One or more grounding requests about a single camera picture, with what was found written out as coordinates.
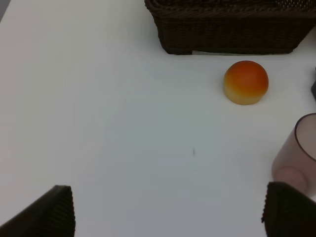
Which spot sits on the dark brown wicker basket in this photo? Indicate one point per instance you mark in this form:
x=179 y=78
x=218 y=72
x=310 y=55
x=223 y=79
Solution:
x=251 y=27

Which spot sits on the black men's lotion bottle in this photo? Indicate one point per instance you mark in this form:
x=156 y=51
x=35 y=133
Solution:
x=313 y=89

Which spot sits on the translucent purple plastic cup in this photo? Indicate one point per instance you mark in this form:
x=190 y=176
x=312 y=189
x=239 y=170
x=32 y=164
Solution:
x=295 y=164

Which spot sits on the orange round bread bun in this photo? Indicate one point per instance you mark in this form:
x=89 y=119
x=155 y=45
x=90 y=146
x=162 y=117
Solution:
x=245 y=82

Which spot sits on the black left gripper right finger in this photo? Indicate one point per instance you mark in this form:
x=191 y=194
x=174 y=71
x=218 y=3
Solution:
x=288 y=212

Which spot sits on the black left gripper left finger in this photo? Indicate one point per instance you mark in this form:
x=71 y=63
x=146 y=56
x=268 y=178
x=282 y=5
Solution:
x=51 y=215

